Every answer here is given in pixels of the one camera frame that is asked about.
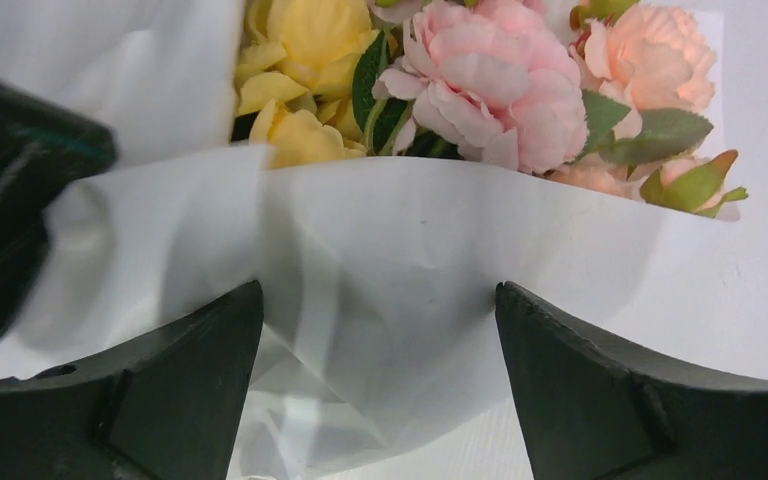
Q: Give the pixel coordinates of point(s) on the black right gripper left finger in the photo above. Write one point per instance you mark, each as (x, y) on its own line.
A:
(164, 405)

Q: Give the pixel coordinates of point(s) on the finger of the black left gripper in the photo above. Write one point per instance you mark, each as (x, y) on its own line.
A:
(43, 148)

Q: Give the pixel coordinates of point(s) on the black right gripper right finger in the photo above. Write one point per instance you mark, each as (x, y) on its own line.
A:
(594, 405)

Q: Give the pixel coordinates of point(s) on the white paper bouquet wrap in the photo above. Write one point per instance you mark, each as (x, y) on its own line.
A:
(378, 276)

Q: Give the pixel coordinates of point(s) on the pink and yellow flower bunch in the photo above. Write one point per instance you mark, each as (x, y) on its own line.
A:
(618, 108)

